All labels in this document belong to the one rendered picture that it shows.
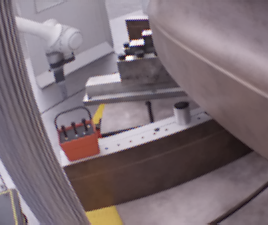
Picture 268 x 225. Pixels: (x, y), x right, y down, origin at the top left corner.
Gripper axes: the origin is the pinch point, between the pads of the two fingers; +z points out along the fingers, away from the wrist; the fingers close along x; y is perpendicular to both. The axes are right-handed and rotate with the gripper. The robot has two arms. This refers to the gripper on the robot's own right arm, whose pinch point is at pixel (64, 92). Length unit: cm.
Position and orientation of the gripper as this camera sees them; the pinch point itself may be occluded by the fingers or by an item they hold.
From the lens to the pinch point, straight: 151.6
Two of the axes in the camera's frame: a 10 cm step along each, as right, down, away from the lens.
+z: 1.8, 8.4, 5.1
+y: -9.4, 2.9, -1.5
